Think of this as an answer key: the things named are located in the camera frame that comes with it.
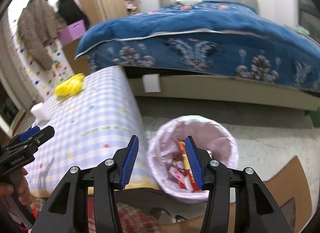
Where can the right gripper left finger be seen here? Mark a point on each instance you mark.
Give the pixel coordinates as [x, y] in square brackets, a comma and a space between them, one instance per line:
[66, 210]

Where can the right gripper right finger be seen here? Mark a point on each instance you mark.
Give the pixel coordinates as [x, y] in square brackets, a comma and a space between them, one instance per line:
[256, 210]

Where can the red envelope packet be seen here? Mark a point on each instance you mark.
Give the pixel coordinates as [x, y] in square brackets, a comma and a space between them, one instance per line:
[189, 182]

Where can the white tissue pack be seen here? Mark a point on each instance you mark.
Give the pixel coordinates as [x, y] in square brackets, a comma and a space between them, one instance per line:
[40, 112]

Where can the pink lined trash bin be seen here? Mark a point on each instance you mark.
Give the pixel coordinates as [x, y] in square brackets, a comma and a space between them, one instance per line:
[205, 140]

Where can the person's left hand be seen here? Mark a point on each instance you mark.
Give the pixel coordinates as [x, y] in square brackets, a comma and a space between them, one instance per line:
[22, 190]

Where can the plaid pajama legs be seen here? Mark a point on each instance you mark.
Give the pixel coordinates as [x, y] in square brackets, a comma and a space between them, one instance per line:
[131, 219]

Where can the checkered tablecloth table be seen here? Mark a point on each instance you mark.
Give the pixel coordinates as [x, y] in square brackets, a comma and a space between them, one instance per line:
[89, 128]

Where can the polka dot white cabinet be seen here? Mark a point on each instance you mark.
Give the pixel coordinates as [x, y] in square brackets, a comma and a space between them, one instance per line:
[40, 84]

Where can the cardboard sheet on floor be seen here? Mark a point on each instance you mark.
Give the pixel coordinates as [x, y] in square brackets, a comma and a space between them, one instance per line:
[289, 188]

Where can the brown drawer cabinet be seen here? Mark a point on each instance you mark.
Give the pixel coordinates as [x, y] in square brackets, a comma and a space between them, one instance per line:
[78, 65]

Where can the brown quilted jacket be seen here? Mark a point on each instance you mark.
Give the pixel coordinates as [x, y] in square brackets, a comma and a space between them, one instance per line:
[38, 26]

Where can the purple storage box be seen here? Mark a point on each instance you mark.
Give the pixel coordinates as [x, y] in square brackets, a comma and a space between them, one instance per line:
[72, 32]

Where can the blue floral bed blanket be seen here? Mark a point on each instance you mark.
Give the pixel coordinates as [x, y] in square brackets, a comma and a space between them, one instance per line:
[215, 38]

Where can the black coat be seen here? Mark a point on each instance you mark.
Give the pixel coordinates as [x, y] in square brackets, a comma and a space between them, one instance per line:
[71, 12]

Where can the grey upholstered bed frame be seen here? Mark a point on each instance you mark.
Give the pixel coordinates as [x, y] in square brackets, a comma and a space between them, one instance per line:
[219, 88]

